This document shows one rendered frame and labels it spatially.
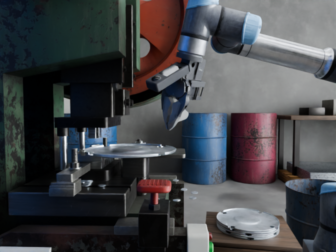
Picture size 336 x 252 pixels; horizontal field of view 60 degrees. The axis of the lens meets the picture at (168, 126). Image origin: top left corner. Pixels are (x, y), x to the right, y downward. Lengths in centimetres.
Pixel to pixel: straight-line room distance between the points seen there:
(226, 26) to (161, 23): 61
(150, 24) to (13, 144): 77
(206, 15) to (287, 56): 30
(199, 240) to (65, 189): 34
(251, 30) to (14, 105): 66
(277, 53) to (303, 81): 366
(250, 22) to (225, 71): 354
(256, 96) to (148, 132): 164
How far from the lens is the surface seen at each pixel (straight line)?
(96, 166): 90
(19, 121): 92
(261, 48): 92
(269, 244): 138
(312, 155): 468
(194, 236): 71
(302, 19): 474
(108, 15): 79
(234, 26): 78
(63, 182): 77
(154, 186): 59
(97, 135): 95
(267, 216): 159
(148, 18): 136
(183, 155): 87
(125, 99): 90
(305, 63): 97
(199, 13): 76
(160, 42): 133
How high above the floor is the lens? 91
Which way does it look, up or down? 3 degrees down
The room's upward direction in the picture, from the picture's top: straight up
